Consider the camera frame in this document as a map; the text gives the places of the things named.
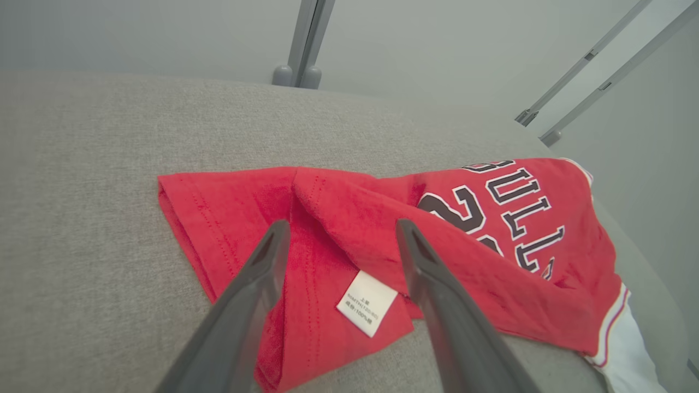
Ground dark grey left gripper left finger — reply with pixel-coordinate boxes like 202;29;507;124
156;219;291;393

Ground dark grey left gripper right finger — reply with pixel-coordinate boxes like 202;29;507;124
396;218;541;393

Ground red white Bulls jersey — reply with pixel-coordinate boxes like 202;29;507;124
157;157;670;393

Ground grey fabric sofa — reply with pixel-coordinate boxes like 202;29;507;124
0;70;699;393

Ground slim grey metal post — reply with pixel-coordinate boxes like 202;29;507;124
540;0;699;147
515;0;653;127

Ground grey partition post rounded feet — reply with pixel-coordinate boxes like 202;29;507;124
272;0;336;90

